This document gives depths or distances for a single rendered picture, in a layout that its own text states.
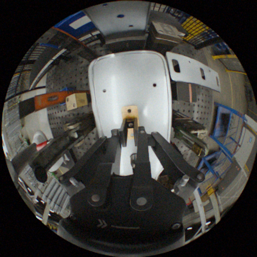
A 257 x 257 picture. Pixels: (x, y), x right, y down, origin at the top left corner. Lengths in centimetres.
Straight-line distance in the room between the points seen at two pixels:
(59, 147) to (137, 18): 33
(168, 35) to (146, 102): 21
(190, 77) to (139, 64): 16
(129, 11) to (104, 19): 6
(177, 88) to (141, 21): 23
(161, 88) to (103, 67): 16
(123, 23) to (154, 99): 23
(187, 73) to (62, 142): 37
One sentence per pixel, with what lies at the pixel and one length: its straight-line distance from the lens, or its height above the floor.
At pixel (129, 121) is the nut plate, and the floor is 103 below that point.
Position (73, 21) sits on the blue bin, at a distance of 33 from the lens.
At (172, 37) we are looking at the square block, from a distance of 27.
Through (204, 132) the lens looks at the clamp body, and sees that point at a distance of 29.
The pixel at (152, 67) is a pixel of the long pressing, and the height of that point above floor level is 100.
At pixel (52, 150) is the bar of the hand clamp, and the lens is 19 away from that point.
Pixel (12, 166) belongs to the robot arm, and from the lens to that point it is 60.
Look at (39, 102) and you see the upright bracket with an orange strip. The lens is 18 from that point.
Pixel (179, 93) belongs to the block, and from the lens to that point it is 28.
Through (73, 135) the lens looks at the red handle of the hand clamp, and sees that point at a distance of 22.
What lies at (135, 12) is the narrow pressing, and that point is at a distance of 22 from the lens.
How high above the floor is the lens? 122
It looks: 68 degrees down
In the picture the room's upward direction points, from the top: 175 degrees counter-clockwise
